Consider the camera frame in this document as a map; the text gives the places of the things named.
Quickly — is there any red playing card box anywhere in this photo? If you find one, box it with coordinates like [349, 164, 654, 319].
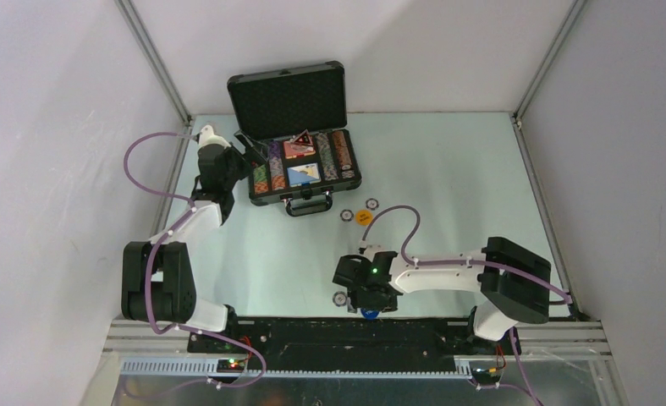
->
[283, 140, 316, 160]

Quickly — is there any triangular dealer button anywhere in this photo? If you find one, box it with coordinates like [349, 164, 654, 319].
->
[289, 129, 313, 148]

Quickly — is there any black poker set case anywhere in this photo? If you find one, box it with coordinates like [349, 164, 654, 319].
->
[227, 60, 362, 217]

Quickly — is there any orange round button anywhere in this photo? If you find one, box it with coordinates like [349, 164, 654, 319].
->
[354, 209, 374, 227]

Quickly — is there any blue round button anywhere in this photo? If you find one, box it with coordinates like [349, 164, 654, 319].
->
[361, 310, 379, 320]

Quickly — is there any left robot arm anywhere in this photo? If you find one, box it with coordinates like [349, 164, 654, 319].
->
[121, 125, 267, 353]

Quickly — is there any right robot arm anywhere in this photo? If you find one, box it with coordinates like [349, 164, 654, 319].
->
[333, 237, 554, 354]

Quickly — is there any poker chip front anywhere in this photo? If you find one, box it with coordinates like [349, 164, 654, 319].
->
[333, 291, 348, 307]

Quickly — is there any blue playing card box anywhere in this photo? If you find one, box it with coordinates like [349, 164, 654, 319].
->
[287, 162, 321, 188]

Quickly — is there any poker chip near disc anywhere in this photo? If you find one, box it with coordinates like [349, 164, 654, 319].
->
[339, 209, 355, 222]

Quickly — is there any poker chip middle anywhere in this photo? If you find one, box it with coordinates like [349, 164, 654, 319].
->
[366, 198, 380, 211]

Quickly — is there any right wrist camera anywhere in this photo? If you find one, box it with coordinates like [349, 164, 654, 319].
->
[358, 241, 386, 261]

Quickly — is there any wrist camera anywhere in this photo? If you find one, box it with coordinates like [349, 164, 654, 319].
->
[358, 241, 386, 261]
[197, 124, 231, 149]

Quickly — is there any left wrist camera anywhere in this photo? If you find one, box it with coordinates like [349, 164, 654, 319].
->
[197, 124, 231, 149]

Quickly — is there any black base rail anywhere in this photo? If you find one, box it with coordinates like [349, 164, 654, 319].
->
[189, 316, 523, 372]

